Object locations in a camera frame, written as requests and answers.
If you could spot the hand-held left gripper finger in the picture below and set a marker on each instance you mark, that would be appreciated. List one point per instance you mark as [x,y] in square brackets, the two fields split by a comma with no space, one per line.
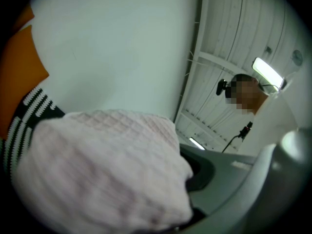
[231,179]

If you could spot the pink cloth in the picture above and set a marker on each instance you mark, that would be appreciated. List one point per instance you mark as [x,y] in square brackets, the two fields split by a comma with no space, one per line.
[97,167]

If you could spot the ceiling tube light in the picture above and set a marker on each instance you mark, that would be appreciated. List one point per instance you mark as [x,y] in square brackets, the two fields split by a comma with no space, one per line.
[197,143]

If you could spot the person's white shirt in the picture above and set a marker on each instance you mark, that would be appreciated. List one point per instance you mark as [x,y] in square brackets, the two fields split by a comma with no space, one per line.
[273,121]

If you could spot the person's head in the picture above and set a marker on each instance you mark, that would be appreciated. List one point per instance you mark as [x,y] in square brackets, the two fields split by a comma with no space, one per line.
[246,99]

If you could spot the ceiling light panel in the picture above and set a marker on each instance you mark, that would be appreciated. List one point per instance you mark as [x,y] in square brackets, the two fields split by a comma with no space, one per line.
[268,72]

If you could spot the round smoke detector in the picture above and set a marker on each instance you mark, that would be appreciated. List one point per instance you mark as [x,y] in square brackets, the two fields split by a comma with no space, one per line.
[297,57]

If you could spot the orange cushion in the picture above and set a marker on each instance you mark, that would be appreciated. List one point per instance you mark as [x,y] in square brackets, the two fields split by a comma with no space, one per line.
[19,77]
[25,17]

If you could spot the black head camera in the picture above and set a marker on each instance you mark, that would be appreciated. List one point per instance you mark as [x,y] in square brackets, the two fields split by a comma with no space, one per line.
[222,88]

